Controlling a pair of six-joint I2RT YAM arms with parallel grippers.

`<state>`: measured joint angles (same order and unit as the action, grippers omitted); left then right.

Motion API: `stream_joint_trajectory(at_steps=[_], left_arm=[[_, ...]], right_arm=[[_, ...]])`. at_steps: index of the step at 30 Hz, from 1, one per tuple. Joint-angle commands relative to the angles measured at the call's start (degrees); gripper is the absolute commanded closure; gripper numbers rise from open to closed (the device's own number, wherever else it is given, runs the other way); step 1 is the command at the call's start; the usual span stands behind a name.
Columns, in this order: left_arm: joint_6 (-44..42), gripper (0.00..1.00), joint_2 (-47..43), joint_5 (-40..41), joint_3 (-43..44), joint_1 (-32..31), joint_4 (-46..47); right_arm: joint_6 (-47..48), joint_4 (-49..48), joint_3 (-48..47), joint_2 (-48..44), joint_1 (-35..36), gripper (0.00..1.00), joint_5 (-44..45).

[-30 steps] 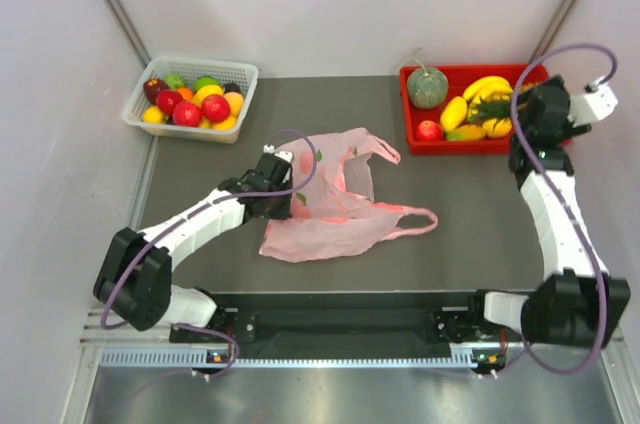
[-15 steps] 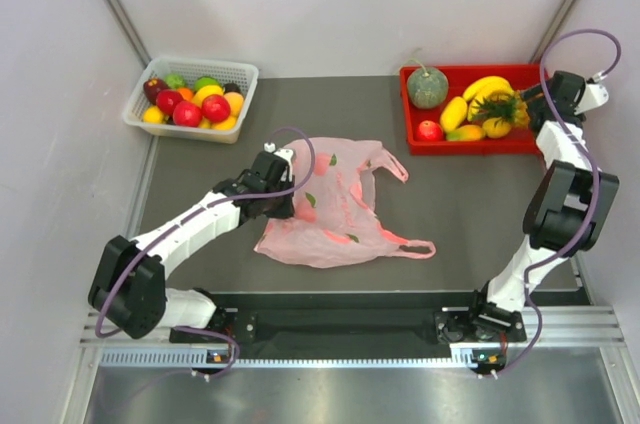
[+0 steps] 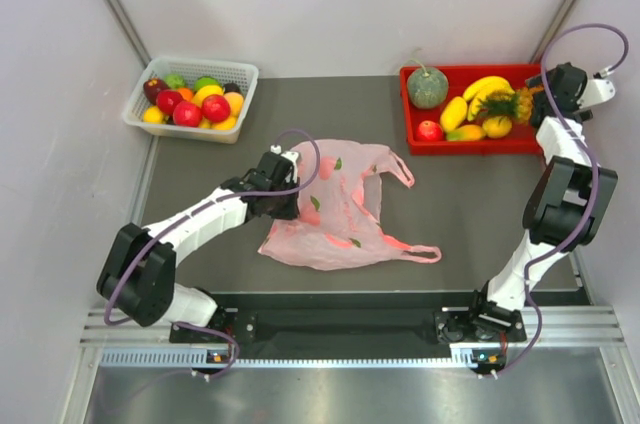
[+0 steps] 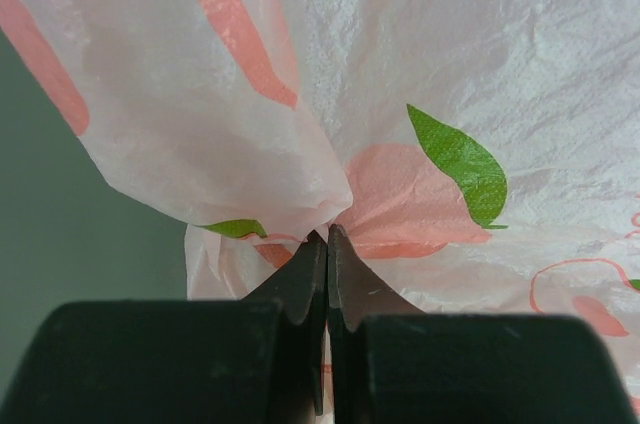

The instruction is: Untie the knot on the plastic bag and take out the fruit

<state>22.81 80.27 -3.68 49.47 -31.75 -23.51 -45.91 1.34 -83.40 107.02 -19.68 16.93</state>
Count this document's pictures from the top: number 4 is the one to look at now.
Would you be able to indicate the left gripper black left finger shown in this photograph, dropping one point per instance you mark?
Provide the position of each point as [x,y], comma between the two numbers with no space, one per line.
[254,360]

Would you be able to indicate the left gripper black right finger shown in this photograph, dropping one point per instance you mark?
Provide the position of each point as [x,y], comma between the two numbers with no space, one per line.
[393,363]

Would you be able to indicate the pink translucent plastic bag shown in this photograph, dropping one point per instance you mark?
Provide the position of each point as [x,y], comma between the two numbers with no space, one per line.
[481,155]

